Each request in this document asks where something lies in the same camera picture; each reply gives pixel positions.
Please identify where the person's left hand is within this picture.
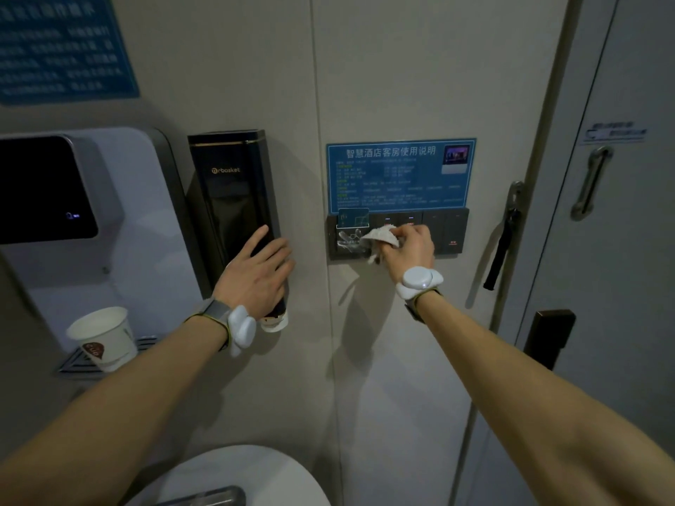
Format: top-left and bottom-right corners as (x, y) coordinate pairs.
(212, 225), (296, 320)

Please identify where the person's right hand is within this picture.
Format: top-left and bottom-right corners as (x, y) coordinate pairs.
(377, 224), (436, 284)

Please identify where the white cleaning cloth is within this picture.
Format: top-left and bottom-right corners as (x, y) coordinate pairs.
(360, 227), (401, 265)

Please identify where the person's left forearm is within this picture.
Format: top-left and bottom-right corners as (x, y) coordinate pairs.
(0, 310), (231, 506)

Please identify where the person's right forearm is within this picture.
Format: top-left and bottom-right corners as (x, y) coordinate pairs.
(416, 291), (675, 506)

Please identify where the white right wrist tracker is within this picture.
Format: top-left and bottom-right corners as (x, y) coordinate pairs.
(395, 266), (445, 301)

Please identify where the white wrist tracker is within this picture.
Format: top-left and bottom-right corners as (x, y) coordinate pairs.
(395, 266), (445, 301)
(226, 305), (258, 358)

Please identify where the teal key card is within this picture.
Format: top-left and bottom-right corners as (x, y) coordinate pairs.
(337, 207), (370, 230)

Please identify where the blue instruction sign with photo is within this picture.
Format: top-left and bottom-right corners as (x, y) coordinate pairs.
(325, 137), (477, 215)

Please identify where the white left wrist tracker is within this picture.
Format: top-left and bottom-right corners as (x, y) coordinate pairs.
(226, 305), (258, 358)

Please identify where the silver door latch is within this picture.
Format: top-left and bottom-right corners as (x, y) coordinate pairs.
(505, 180), (526, 218)

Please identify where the metal drip tray grille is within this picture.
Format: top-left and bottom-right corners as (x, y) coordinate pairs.
(56, 335), (159, 377)

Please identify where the black door lock plate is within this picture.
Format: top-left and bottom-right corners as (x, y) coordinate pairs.
(521, 309), (577, 371)

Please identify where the white paper cup brown logo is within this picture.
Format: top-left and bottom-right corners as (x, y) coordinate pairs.
(66, 306), (139, 374)

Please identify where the white round lid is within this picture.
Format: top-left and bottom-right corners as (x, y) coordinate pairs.
(123, 445), (332, 506)

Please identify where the grey door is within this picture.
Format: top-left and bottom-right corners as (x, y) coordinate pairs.
(457, 0), (675, 506)

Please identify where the white door label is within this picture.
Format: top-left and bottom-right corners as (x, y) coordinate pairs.
(579, 120), (649, 146)

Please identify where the large blue notice sign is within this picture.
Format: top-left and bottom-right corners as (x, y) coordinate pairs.
(0, 0), (141, 107)

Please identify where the dark grey switch panel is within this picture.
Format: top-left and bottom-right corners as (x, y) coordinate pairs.
(326, 207), (470, 262)

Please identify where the black wall cup dispenser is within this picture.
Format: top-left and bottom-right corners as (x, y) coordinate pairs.
(187, 129), (290, 332)

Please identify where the dark right wrist strap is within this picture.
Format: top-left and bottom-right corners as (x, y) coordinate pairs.
(404, 290), (443, 323)

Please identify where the grey left wrist strap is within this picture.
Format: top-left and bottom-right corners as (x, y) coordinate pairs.
(184, 297), (234, 349)

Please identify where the white wall water dispenser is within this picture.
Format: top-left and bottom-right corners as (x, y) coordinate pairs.
(0, 125), (213, 381)

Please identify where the silver door pull handle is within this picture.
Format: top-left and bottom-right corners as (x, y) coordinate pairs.
(570, 145), (615, 222)

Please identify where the grey metal lid handle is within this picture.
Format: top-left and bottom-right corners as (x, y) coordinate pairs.
(168, 485), (248, 506)

